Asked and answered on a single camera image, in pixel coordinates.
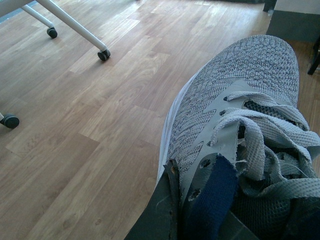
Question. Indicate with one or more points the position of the black metal shoe rack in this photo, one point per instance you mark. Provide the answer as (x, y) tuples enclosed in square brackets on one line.
[(316, 57)]

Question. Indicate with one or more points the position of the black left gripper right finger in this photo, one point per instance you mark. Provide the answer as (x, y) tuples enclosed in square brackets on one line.
[(233, 229)]

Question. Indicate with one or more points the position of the white table leg with caster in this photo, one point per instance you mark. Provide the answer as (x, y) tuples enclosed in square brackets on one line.
[(104, 54)]

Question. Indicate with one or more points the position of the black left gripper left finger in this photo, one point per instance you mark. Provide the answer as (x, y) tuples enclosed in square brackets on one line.
[(159, 220)]

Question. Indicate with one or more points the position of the grey knit sneaker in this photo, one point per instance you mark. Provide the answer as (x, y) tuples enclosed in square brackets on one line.
[(242, 145)]

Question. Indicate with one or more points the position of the black caster wheel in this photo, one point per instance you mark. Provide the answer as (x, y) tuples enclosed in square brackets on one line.
[(9, 120)]

